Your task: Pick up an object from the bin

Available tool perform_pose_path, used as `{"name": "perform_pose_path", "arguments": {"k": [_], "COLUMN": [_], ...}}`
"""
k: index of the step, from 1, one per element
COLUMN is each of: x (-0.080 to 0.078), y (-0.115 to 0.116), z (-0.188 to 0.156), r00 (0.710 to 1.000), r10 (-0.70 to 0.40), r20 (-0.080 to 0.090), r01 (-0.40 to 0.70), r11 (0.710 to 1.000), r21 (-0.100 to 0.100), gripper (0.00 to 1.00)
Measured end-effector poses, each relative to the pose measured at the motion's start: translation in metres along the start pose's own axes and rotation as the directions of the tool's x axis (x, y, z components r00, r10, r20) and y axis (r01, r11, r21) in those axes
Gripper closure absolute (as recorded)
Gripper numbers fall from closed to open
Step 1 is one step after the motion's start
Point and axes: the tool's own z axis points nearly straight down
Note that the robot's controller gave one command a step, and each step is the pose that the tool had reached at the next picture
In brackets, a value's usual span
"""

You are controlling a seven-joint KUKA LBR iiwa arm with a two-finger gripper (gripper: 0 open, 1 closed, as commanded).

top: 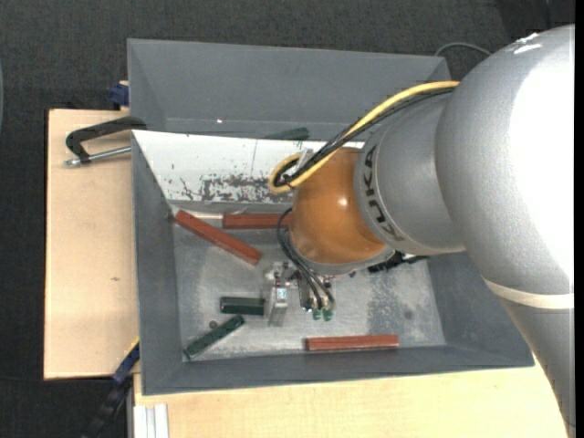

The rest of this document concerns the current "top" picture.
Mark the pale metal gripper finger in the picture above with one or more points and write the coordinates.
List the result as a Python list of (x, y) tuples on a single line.
[(279, 314), (266, 292)]

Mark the dark green flat block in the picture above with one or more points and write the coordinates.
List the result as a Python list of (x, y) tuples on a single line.
[(242, 305), (213, 336)]

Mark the red-brown flat block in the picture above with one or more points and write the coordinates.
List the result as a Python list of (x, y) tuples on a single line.
[(248, 221), (219, 237), (351, 342)]

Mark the grey metal bin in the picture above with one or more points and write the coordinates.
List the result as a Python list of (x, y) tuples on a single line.
[(155, 290)]

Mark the pale wood flat board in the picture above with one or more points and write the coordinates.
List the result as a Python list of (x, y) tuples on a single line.
[(86, 244)]

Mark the black cylinder on white bracket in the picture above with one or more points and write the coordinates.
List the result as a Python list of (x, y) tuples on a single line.
[(384, 263)]

